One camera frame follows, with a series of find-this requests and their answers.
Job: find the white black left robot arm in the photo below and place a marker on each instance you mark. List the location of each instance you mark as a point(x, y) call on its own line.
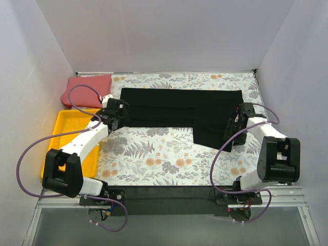
point(63, 167)

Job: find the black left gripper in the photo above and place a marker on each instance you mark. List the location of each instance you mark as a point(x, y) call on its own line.
point(122, 108)

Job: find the folded red t shirt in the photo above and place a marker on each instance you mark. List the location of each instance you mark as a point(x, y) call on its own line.
point(83, 96)

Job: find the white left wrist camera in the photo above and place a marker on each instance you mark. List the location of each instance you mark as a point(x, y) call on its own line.
point(104, 99)

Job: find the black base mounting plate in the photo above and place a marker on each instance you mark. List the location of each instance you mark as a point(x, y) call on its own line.
point(176, 200)

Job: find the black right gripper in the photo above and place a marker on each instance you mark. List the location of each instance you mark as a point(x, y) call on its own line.
point(231, 128)

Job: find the black t shirt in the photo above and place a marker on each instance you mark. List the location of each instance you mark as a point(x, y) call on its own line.
point(205, 111)

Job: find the aluminium frame rail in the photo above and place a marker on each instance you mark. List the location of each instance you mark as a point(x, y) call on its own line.
point(47, 203)

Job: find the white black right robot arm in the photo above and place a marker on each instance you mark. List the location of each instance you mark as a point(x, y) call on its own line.
point(279, 156)

